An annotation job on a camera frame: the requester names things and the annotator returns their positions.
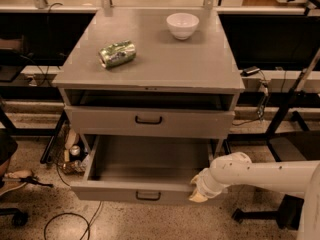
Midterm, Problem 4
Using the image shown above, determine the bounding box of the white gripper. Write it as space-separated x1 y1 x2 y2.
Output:
189 168 223 203

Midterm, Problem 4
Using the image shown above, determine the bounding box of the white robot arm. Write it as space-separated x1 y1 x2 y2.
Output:
189 152 320 240

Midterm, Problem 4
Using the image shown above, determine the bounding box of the person's shoe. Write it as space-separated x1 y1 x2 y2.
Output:
0 170 33 196

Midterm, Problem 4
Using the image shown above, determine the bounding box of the grey top drawer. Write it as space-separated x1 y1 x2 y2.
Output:
65 106 234 139

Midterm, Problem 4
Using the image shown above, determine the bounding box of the black stand frame right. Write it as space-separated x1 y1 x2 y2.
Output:
228 48 320 229

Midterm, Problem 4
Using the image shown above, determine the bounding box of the clutter basket under table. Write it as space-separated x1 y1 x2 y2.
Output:
49 123 91 176

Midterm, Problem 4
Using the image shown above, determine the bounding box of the grey drawer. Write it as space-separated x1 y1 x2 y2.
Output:
65 106 234 139
71 135 217 205

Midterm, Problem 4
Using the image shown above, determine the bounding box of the crushed green soda can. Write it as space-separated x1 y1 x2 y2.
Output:
98 40 136 69

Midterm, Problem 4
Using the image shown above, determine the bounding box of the black floor cable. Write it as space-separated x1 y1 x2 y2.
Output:
43 165 105 240

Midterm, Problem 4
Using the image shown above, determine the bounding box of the white ceramic bowl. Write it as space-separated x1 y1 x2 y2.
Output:
166 13 199 40

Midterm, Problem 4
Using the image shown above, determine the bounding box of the grey drawer cabinet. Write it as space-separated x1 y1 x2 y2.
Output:
51 7 245 148

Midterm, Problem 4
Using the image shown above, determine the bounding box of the black power adapter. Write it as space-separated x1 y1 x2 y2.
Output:
241 66 260 77

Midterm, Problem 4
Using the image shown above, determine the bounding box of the black office chair base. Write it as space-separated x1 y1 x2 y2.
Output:
0 178 54 227

